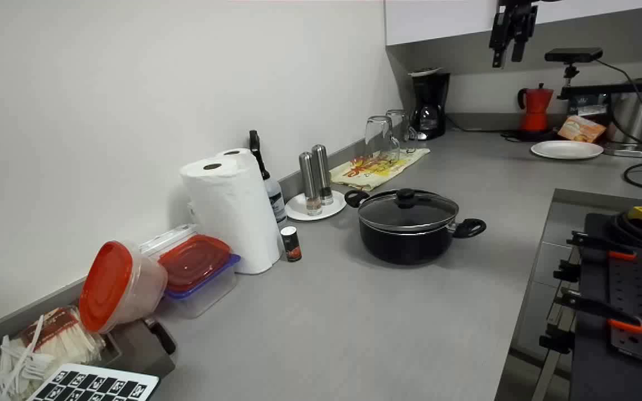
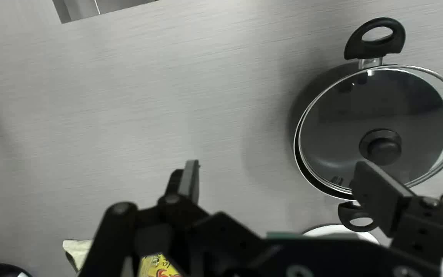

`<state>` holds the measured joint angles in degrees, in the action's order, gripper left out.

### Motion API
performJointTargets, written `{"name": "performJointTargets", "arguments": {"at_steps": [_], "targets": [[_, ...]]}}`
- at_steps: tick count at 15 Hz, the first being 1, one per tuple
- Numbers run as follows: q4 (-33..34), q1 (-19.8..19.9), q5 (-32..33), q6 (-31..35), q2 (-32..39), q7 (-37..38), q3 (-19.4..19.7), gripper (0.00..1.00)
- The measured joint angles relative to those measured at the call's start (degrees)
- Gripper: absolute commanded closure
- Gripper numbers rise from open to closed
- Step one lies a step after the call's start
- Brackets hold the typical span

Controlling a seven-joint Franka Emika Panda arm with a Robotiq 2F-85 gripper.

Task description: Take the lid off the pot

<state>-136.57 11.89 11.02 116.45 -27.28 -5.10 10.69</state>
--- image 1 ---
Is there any orange snack packet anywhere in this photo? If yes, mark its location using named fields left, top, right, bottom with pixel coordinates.
left=555, top=115, right=608, bottom=146

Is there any clear plastic container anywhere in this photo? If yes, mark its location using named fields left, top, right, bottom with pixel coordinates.
left=136, top=224, right=199, bottom=259

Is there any grey metal tray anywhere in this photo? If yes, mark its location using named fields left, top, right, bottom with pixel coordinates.
left=101, top=316, right=181, bottom=382

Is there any large white paper towel roll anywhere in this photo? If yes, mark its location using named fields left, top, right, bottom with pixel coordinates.
left=178, top=157, right=284, bottom=276

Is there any steel pepper grinder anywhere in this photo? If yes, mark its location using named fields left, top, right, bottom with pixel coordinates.
left=310, top=142, right=337, bottom=204

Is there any stainless steel pot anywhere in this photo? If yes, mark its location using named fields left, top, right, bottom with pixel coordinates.
left=606, top=87, right=642, bottom=149

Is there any clear drinking glass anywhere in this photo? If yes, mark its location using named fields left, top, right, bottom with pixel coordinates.
left=363, top=109, right=415, bottom=147

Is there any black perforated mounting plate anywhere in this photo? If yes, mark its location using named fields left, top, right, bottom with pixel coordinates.
left=569, top=211, right=642, bottom=401

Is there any black coffee maker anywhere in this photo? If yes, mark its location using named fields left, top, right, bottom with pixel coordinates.
left=405, top=67, right=452, bottom=142

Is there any small dark spice jar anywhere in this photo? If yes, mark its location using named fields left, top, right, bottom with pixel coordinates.
left=278, top=226, right=305, bottom=266

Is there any white wall cabinet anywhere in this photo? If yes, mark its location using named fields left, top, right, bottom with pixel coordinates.
left=384, top=0, right=642, bottom=50

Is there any black camera on stand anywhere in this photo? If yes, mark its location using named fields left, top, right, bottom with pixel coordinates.
left=543, top=47, right=606, bottom=89

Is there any red moka pot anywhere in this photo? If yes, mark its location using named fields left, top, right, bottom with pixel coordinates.
left=516, top=83, right=555, bottom=139

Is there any dark glass bottle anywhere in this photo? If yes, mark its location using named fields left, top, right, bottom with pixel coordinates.
left=247, top=129, right=290, bottom=228

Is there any black clamp orange handle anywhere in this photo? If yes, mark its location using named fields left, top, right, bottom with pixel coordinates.
left=553, top=285, right=642, bottom=342
left=565, top=229, right=639, bottom=268

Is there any white dinner plate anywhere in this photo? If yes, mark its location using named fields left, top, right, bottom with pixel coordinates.
left=529, top=139, right=606, bottom=162

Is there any glass pot lid black knob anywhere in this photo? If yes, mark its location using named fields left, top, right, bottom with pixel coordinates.
left=356, top=188, right=461, bottom=234

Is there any small white saucer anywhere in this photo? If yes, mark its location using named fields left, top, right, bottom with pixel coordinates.
left=284, top=189, right=349, bottom=224

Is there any black white checker board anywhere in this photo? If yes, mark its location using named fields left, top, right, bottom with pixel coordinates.
left=24, top=362, right=162, bottom=401

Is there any patterned kitchen towel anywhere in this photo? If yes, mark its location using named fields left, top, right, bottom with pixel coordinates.
left=327, top=146, right=433, bottom=191

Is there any black cooking pot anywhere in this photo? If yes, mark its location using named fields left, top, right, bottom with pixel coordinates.
left=344, top=188, right=488, bottom=268

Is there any flat container with red lid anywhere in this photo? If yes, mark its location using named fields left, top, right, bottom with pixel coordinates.
left=157, top=232, right=244, bottom=321

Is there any clear tub with red lid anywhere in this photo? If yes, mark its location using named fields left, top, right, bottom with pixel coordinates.
left=78, top=238, right=172, bottom=337

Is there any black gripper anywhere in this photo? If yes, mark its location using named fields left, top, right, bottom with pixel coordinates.
left=488, top=0, right=543, bottom=70

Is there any steel salt grinder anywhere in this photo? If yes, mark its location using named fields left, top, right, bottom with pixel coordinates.
left=296, top=149, right=323, bottom=215

